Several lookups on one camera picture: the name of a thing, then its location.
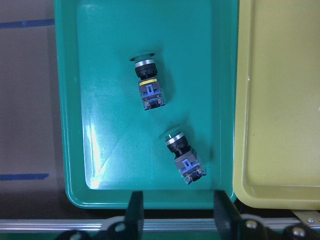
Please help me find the yellow plastic tray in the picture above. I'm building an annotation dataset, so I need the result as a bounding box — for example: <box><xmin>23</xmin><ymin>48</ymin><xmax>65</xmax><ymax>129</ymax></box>
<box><xmin>233</xmin><ymin>0</ymin><xmax>320</xmax><ymax>210</ymax></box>

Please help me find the green push button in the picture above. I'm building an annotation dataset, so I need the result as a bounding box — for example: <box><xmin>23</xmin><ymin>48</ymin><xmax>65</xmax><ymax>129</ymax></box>
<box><xmin>159</xmin><ymin>127</ymin><xmax>207</xmax><ymax>185</ymax></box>
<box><xmin>130</xmin><ymin>52</ymin><xmax>166</xmax><ymax>111</ymax></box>

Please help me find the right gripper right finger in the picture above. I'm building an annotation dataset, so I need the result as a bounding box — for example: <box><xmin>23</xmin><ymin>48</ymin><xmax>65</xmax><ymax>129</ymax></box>
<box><xmin>213</xmin><ymin>190</ymin><xmax>241</xmax><ymax>240</ymax></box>

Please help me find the green conveyor belt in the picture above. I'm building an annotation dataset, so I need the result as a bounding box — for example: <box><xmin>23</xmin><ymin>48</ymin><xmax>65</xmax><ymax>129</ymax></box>
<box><xmin>0</xmin><ymin>217</ymin><xmax>320</xmax><ymax>240</ymax></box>

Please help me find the green plastic tray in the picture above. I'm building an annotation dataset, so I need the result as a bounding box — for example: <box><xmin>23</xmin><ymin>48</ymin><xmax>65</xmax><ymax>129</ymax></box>
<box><xmin>54</xmin><ymin>0</ymin><xmax>239</xmax><ymax>210</ymax></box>

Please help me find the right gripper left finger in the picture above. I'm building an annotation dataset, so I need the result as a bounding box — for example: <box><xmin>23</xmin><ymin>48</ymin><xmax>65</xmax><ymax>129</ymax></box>
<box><xmin>124</xmin><ymin>191</ymin><xmax>145</xmax><ymax>240</ymax></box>

